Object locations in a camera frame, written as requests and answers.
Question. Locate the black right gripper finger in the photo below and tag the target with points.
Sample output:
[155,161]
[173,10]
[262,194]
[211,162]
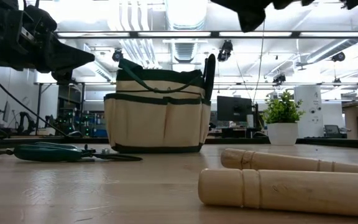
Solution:
[250,15]
[287,3]

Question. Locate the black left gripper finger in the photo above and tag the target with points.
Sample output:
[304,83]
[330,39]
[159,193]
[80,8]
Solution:
[64,59]
[62,77]

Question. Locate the beige green-trimmed gardening bag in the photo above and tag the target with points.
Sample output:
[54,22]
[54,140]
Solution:
[154,124]

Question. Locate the black background robot arm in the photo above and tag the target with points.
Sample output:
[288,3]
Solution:
[23,115]

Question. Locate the black background monitor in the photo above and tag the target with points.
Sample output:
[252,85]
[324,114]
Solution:
[233,109]

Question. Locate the white round pillar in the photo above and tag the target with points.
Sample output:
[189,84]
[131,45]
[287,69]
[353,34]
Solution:
[312,105]

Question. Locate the green plant in white pot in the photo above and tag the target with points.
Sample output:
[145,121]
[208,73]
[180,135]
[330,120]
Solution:
[282,133]

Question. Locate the dark background office chair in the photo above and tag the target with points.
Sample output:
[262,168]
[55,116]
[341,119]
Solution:
[332,130]

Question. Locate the black ceiling camera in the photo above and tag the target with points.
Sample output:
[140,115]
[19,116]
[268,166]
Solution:
[117,56]
[225,49]
[279,79]
[339,57]

